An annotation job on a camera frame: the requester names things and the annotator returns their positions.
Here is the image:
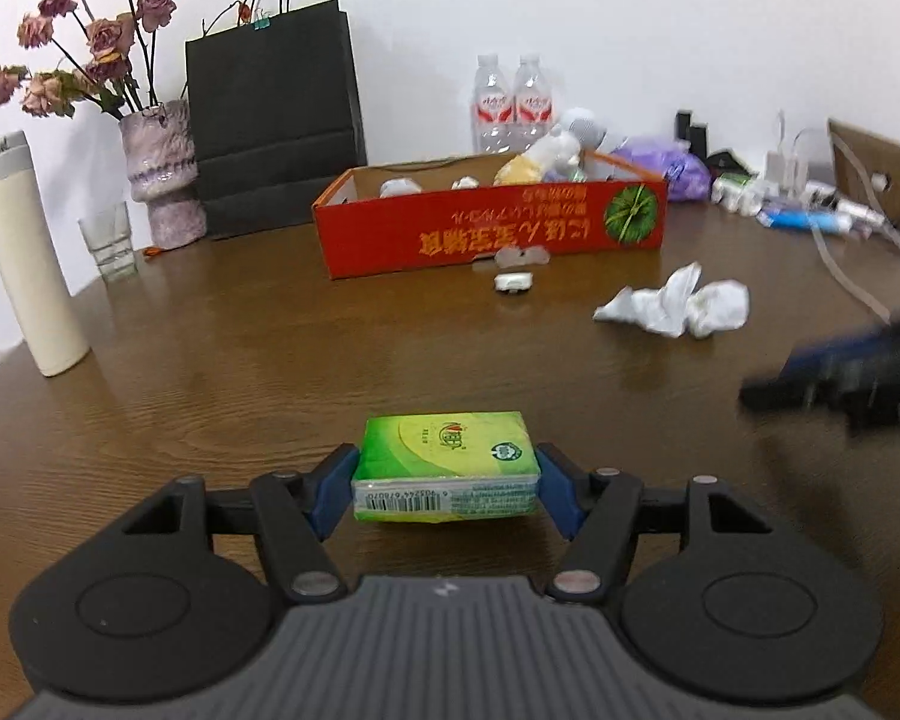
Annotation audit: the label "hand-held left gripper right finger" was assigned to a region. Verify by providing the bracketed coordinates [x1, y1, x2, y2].
[535, 443, 770, 605]

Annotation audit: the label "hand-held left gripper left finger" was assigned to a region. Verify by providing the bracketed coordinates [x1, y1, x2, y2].
[124, 443, 362, 605]

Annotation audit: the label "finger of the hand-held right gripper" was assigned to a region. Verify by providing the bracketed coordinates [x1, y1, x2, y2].
[739, 369, 857, 415]
[782, 321, 900, 380]

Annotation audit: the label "green tissue pack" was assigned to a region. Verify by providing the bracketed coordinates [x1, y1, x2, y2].
[352, 410, 543, 525]

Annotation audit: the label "orange cardboard box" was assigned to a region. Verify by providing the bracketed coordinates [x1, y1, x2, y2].
[311, 150, 669, 281]

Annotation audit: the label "blue tube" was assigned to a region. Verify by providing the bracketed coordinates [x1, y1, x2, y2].
[757, 209, 854, 234]

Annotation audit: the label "brown cardboard panel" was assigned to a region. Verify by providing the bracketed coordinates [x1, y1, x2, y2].
[826, 118, 900, 224]

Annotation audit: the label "small grey wrapped item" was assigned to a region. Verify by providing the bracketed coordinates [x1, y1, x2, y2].
[494, 249, 553, 272]

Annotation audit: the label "purple tissue pack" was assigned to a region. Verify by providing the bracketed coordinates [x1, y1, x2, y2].
[610, 134, 714, 202]

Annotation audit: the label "black upright case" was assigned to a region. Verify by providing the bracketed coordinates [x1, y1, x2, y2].
[674, 110, 710, 155]

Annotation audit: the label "white round speaker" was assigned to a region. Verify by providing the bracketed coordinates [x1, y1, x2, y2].
[562, 106, 610, 152]

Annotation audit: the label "clear drinking glass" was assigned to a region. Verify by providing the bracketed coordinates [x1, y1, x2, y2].
[78, 202, 138, 281]

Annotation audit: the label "purple mottled vase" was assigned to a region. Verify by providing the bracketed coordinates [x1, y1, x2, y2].
[118, 98, 208, 251]

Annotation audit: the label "black paper bag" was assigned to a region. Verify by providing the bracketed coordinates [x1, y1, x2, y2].
[184, 0, 369, 242]

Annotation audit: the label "cream thermos flask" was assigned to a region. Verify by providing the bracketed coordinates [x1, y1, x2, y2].
[0, 130, 92, 378]

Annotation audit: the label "clear water bottle red label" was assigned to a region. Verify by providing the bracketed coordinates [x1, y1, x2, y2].
[511, 53, 557, 145]
[470, 54, 515, 155]

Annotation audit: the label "dried pink flowers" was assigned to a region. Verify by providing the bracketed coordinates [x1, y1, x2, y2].
[0, 0, 178, 120]

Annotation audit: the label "white cable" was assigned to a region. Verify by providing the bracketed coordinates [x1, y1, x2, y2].
[808, 223, 900, 325]

